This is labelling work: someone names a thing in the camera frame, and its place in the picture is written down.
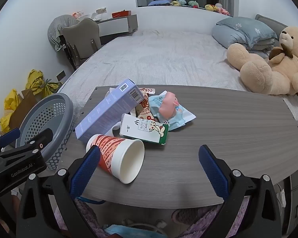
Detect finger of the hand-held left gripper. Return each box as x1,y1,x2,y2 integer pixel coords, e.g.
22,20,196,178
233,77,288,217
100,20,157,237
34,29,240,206
0,128,21,152
0,128,54,159

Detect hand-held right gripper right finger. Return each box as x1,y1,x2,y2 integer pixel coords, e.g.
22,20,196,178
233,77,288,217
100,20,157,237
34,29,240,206
198,144,282,238

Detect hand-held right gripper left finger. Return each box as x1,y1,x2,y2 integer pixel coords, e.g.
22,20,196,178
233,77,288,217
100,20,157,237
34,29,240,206
16,145,102,238

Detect red and white paper cup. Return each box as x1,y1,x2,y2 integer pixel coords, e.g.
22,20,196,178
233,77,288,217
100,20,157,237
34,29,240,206
86,134,145,184

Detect grey perforated plastic basket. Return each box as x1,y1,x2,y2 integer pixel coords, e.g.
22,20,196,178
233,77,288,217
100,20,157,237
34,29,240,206
16,93,75,170

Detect purple cardboard box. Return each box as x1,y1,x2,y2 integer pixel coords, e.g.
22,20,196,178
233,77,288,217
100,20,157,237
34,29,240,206
75,79,146,143

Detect white and green milk carton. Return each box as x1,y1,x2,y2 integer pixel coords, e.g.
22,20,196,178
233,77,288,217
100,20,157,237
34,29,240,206
120,113,169,146

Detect pink pig toy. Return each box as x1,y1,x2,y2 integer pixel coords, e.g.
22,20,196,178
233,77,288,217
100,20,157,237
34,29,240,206
156,91,180,119

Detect brown cardboard sheet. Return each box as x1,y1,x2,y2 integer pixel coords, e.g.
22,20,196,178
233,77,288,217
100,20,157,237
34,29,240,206
9,88,40,129

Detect purple fleece pants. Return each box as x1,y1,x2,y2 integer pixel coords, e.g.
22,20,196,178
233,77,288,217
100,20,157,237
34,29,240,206
53,198,251,238

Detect yellow plastic bag with bow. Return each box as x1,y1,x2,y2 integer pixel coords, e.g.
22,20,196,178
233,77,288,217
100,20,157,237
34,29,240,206
25,69,62,97

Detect light blue snack packet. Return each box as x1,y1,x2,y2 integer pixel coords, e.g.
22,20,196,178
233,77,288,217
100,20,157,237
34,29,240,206
148,90,196,131

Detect white power adapter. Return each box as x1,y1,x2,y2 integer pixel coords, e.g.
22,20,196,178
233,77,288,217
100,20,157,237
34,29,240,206
277,188,287,207

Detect blue cloth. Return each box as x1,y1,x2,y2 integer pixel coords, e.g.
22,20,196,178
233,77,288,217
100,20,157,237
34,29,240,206
104,224,169,238

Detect red and cream snack wrapper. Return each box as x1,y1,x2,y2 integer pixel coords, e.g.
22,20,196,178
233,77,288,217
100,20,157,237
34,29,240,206
135,97,162,123

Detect small white and red box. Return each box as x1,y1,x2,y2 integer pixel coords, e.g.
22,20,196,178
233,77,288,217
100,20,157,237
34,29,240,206
139,87,156,96

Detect beige teddy bear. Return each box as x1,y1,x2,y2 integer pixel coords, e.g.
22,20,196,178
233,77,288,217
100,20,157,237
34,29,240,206
226,26,298,95

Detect grey checked cloth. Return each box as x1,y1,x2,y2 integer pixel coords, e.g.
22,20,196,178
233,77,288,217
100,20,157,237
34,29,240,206
48,15,78,52

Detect grey chair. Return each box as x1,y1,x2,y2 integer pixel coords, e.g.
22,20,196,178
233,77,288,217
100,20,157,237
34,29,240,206
62,18,101,70

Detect bed with grey sheet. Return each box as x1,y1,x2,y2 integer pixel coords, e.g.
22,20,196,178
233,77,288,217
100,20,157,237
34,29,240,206
57,28,298,129

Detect grey and white desk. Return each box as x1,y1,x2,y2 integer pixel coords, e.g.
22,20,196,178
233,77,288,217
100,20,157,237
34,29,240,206
97,14,139,45

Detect grey-blue pillows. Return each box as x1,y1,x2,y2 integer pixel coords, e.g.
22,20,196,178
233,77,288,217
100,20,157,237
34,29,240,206
212,17,279,55

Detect grey padded headboard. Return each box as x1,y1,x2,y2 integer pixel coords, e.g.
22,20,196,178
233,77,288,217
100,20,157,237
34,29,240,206
254,14,288,40

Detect blue cushion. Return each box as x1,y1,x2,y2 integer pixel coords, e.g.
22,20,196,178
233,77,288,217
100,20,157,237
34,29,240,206
148,0,172,6

